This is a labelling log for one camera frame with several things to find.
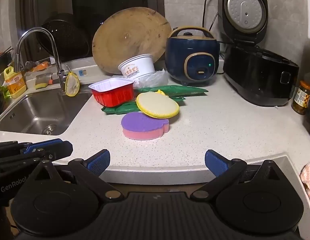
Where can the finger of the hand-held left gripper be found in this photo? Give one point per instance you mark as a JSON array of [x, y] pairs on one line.
[[62, 150], [42, 145]]

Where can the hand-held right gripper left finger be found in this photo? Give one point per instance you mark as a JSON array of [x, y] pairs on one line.
[[98, 162]]

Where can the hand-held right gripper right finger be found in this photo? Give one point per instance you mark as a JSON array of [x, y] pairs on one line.
[[216, 163]]

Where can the purple and pink sponge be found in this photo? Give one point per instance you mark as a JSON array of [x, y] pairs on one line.
[[142, 123]]

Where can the red plastic food tray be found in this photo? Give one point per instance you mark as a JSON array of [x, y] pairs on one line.
[[112, 97]]

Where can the round yellow sponge pad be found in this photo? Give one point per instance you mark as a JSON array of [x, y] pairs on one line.
[[157, 105]]

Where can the white plastic bag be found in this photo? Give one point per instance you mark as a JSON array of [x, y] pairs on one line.
[[152, 80]]

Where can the white paper bowl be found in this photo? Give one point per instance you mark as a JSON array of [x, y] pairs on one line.
[[135, 66]]

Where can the stainless steel sink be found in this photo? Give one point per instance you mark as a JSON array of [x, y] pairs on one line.
[[32, 112]]

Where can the yellow detergent bottle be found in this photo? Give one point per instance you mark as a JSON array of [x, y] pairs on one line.
[[16, 86]]

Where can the green leafy packet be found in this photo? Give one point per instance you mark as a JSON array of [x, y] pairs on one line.
[[4, 92]]

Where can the yellow-rimmed hanging scrub pad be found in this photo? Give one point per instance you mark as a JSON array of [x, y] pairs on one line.
[[72, 85]]

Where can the steel kitchen faucet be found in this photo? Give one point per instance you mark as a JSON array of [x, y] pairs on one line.
[[61, 78]]

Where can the orange packet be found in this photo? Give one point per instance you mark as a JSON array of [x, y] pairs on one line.
[[41, 66]]

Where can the pink cloth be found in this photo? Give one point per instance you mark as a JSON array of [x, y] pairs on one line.
[[308, 177]]

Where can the black pan with chopsticks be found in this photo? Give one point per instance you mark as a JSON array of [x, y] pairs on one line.
[[2, 60]]

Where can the black rice cooker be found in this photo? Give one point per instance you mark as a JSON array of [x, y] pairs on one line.
[[257, 75]]

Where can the glass sauce jar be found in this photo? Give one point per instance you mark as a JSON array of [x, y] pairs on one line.
[[301, 100]]

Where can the black wok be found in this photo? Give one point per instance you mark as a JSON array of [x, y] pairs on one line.
[[64, 37]]

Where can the blue rice cooker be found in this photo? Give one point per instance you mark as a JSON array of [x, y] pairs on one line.
[[190, 55]]

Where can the round wooden cutting board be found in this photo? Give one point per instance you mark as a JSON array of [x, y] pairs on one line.
[[130, 37]]

